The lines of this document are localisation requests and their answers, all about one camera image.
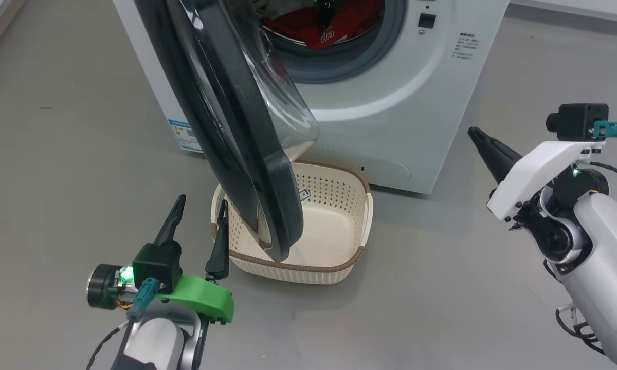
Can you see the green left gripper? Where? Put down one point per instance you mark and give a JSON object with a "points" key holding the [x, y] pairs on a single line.
{"points": [[205, 298]]}

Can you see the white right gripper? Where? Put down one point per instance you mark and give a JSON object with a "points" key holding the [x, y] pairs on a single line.
{"points": [[534, 169]]}

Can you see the dark round glass washer door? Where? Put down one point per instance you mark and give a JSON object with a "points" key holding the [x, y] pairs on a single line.
{"points": [[236, 128]]}

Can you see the red and white garment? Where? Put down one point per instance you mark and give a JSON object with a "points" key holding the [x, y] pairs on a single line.
{"points": [[298, 28]]}

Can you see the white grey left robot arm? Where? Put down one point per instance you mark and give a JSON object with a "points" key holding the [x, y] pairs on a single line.
{"points": [[154, 344]]}

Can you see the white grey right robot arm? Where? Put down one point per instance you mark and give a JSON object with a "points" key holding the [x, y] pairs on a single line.
{"points": [[606, 257]]}

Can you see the white front-load washing machine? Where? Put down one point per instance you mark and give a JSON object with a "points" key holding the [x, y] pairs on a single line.
{"points": [[391, 128]]}

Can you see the cream perforated basket brown rim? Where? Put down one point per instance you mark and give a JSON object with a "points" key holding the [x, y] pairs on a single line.
{"points": [[334, 231]]}

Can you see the blue energy label sticker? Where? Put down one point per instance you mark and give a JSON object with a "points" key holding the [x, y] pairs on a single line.
{"points": [[182, 136]]}

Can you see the white cart panel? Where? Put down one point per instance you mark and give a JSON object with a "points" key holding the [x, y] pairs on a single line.
{"points": [[570, 7]]}

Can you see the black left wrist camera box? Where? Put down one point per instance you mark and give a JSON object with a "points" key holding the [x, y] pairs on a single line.
{"points": [[157, 264]]}

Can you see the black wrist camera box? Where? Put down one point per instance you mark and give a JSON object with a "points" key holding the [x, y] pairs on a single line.
{"points": [[578, 121], [157, 264]]}

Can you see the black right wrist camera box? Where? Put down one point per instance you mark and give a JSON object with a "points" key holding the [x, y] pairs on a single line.
{"points": [[578, 121]]}

